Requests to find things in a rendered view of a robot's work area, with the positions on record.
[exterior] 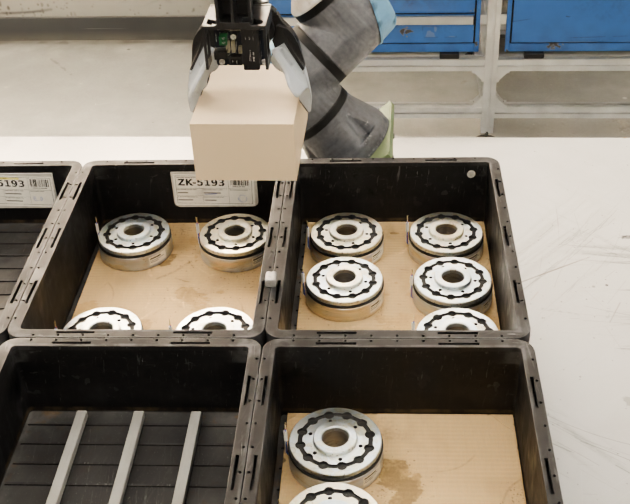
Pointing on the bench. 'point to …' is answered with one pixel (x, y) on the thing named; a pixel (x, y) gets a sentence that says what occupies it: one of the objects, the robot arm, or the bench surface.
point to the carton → (247, 126)
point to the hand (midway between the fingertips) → (251, 108)
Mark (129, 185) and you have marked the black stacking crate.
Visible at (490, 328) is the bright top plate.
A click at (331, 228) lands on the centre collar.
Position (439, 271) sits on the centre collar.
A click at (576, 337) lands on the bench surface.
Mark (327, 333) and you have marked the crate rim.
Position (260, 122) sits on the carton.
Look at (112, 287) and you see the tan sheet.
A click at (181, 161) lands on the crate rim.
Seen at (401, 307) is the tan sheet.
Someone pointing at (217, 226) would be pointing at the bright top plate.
